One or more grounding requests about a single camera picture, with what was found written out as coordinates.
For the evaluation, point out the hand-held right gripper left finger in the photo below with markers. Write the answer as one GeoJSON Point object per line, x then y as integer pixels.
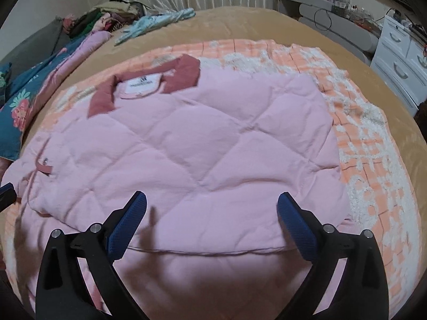
{"type": "Point", "coordinates": [128, 226]}

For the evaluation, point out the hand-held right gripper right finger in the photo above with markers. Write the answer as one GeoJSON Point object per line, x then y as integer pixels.
{"type": "Point", "coordinates": [297, 226]}

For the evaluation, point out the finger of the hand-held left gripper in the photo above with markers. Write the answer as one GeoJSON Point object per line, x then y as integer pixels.
{"type": "Point", "coordinates": [6, 196]}

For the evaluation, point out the pink quilted jacket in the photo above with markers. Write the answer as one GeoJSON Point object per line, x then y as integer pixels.
{"type": "Point", "coordinates": [206, 146]}

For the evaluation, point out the pile of clothes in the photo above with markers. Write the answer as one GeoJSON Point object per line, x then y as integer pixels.
{"type": "Point", "coordinates": [106, 15]}

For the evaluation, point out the orange plaid blanket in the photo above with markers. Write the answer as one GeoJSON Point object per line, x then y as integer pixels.
{"type": "Point", "coordinates": [370, 160]}

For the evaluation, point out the blue floral quilt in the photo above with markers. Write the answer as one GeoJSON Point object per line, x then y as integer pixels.
{"type": "Point", "coordinates": [36, 90]}

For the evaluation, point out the blue floral pillow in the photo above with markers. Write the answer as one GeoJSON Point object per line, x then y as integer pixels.
{"type": "Point", "coordinates": [3, 80]}

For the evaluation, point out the white drawer cabinet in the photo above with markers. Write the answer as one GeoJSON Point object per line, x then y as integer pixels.
{"type": "Point", "coordinates": [400, 60]}

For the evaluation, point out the grey desk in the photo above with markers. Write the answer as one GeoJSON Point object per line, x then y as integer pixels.
{"type": "Point", "coordinates": [347, 31]}

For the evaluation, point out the light blue garment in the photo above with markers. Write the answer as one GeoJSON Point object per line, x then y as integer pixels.
{"type": "Point", "coordinates": [150, 25]}

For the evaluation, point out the bed with tan sheet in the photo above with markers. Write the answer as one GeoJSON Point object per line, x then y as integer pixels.
{"type": "Point", "coordinates": [240, 23]}

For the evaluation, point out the desk clutter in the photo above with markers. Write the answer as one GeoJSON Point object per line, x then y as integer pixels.
{"type": "Point", "coordinates": [337, 1]}

